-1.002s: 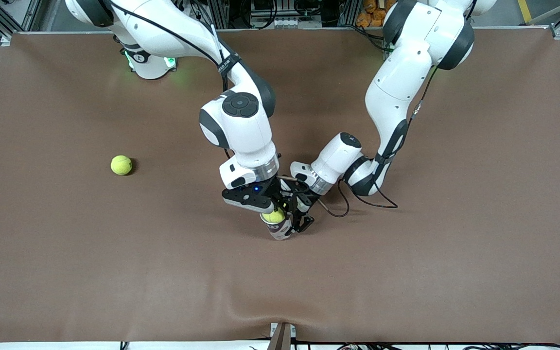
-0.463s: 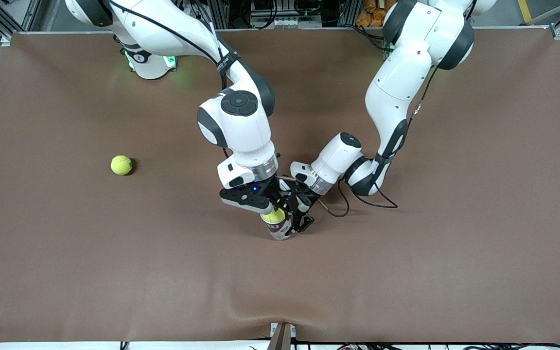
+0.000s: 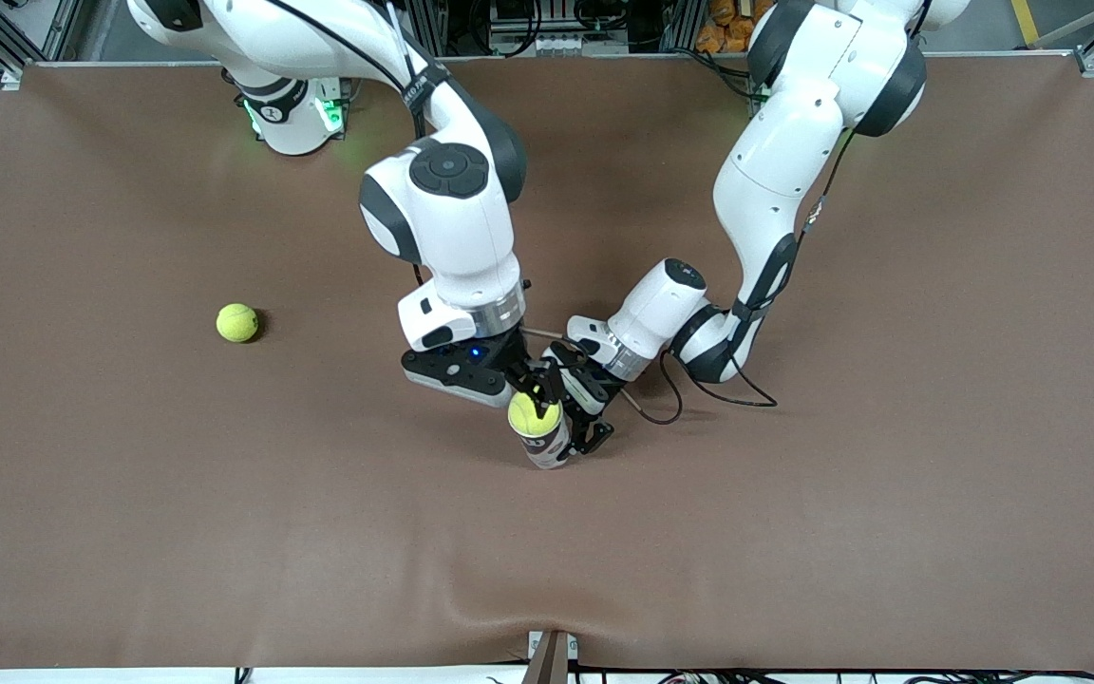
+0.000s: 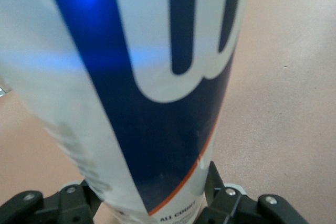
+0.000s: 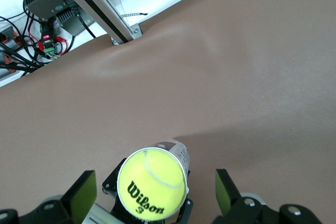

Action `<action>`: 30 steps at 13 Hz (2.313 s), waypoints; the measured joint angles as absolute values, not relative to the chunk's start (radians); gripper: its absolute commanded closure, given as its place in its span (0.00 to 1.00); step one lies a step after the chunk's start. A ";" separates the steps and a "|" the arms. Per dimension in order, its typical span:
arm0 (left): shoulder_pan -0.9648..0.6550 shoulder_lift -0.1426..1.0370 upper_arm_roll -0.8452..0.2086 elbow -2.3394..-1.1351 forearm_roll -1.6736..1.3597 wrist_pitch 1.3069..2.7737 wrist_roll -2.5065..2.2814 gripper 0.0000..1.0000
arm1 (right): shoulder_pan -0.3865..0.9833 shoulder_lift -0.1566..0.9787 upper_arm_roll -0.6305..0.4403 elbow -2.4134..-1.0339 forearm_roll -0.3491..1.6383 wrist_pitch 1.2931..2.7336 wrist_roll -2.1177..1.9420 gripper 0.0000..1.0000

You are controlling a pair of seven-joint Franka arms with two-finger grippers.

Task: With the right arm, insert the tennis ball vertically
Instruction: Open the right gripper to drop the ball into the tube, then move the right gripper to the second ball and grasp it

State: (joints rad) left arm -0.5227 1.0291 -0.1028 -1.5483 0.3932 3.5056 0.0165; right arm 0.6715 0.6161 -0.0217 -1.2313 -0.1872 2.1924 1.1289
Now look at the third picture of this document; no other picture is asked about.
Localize clear Wilson tennis ball can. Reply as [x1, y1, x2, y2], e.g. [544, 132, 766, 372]
[519, 418, 573, 471]

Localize yellow-green tennis ball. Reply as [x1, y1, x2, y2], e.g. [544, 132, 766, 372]
[216, 303, 260, 344]

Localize brown table mat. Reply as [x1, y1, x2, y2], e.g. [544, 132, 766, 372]
[0, 55, 1094, 671]

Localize long white power strip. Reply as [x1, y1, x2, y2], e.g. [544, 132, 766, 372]
[488, 31, 632, 58]

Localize orange snack bags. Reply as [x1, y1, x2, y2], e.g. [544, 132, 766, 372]
[696, 0, 768, 55]

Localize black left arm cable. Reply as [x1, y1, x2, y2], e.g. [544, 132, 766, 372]
[628, 133, 857, 426]

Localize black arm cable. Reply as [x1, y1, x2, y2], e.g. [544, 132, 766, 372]
[262, 0, 436, 143]
[628, 133, 857, 426]

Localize white mounting bracket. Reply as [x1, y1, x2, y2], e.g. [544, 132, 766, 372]
[528, 630, 579, 663]

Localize brown grey stand post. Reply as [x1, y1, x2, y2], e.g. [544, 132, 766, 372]
[521, 630, 570, 684]

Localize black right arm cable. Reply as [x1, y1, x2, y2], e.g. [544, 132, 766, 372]
[262, 0, 436, 143]

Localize aluminium profile post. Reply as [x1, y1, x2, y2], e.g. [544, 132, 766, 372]
[661, 0, 703, 54]

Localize aluminium frame strut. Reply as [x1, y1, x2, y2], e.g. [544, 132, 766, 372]
[0, 0, 121, 91]

